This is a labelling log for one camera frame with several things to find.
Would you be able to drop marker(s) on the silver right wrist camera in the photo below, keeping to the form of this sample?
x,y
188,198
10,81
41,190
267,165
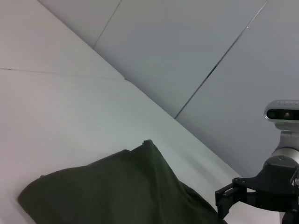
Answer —
x,y
282,114

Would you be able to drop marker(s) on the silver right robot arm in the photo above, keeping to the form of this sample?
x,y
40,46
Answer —
x,y
285,156

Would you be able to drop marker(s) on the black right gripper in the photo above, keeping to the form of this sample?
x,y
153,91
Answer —
x,y
273,189

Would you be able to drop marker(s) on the dark green FREE T-shirt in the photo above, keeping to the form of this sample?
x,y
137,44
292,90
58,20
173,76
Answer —
x,y
116,186

